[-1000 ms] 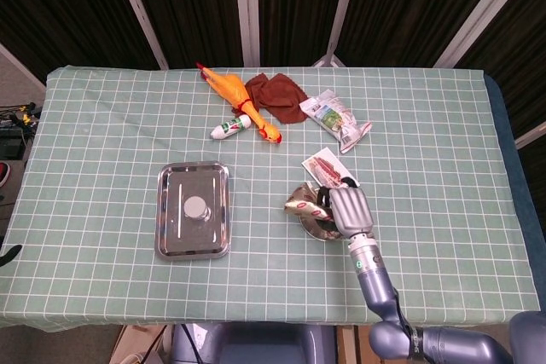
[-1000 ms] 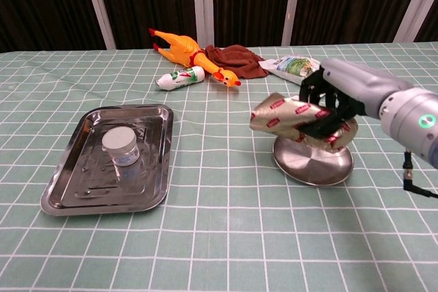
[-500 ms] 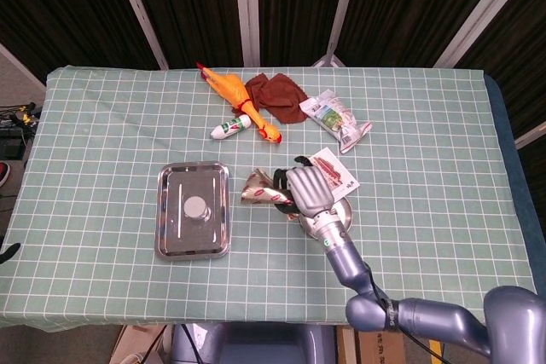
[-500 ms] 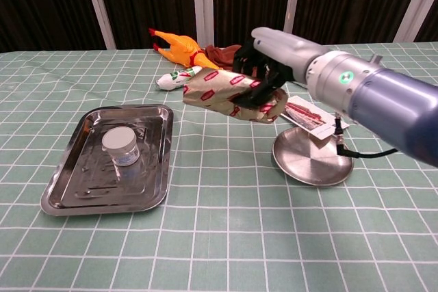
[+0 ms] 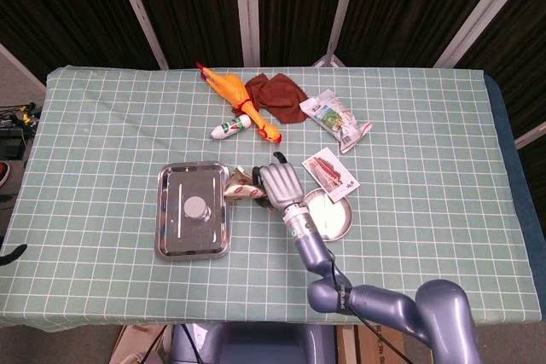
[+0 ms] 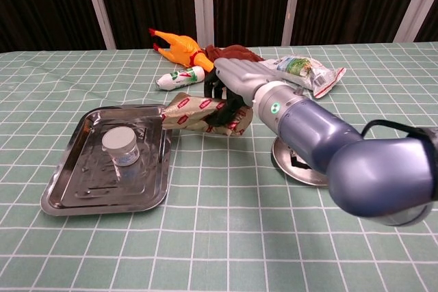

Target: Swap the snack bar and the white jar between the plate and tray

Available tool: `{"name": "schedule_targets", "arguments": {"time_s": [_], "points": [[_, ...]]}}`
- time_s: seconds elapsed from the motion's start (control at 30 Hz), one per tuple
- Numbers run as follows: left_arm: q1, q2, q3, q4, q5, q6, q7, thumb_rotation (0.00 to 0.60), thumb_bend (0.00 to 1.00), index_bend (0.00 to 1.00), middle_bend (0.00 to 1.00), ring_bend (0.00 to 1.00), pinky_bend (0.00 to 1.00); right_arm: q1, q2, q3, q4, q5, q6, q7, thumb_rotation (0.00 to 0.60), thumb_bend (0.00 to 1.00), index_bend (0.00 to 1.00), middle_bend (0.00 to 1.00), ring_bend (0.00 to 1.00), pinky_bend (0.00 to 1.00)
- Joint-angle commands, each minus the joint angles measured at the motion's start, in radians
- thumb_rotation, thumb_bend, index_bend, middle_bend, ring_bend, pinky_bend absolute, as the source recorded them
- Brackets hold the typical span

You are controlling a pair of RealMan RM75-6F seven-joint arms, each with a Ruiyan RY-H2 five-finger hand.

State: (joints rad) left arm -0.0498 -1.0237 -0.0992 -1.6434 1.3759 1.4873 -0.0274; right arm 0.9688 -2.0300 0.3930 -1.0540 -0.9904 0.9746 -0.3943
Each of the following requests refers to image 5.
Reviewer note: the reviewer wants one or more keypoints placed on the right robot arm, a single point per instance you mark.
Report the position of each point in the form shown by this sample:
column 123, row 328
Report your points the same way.
column 315, row 253

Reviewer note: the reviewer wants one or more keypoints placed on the red black shoe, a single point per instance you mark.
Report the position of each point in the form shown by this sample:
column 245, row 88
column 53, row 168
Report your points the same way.
column 4, row 174

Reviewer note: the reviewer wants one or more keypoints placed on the grey robot torso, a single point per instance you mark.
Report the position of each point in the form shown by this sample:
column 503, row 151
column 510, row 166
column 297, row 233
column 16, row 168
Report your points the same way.
column 256, row 344

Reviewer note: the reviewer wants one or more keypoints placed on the black electronic box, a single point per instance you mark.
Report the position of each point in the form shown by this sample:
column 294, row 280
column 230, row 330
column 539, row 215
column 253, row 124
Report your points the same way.
column 10, row 144

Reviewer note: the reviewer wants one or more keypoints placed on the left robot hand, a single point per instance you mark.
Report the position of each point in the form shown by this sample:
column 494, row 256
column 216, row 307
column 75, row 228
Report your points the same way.
column 13, row 255

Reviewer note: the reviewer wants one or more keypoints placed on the white screen frame post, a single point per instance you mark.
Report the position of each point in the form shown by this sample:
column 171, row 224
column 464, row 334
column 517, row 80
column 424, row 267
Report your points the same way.
column 341, row 19
column 246, row 10
column 482, row 6
column 136, row 6
column 531, row 136

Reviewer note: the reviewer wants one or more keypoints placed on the gold red snack bag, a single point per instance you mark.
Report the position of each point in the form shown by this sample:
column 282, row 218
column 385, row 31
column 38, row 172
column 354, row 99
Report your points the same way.
column 239, row 189

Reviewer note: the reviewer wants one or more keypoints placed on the yellow rubber chicken toy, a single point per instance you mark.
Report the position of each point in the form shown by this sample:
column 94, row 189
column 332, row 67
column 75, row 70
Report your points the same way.
column 232, row 89

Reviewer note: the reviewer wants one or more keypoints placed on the green checked tablecloth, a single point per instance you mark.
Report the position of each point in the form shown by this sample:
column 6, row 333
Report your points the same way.
column 106, row 125

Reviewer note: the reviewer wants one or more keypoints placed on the photo postcard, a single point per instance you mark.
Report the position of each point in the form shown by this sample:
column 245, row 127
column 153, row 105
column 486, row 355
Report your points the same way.
column 330, row 172

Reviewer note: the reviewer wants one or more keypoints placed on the white green tube bottle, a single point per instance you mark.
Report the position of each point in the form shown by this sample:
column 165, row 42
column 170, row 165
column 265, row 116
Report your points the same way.
column 228, row 127

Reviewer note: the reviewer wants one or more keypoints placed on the rectangular steel tray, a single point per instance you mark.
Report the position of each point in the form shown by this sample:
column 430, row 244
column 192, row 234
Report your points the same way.
column 179, row 236

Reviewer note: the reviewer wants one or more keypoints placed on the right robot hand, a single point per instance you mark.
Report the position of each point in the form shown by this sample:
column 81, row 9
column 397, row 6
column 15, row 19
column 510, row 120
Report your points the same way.
column 281, row 183

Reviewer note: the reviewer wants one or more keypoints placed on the round steel plate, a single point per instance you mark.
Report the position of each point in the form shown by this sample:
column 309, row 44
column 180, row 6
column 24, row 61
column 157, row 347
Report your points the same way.
column 332, row 219

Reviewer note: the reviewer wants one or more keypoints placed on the blue padded table edge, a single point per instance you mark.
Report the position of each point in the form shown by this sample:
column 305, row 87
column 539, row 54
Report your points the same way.
column 512, row 159

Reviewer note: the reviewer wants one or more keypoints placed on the brown cloth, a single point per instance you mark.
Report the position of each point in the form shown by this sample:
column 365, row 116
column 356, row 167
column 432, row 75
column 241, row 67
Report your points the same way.
column 277, row 97

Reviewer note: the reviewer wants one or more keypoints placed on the small white-lidded jar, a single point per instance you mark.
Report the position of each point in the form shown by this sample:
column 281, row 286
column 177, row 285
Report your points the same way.
column 195, row 206

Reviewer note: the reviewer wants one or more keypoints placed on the cardboard box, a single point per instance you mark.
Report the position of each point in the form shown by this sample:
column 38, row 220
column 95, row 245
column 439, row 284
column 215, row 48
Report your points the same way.
column 375, row 349
column 136, row 344

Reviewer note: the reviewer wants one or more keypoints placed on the silver green snack bag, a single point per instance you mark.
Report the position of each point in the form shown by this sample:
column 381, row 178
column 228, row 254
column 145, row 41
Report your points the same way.
column 332, row 117

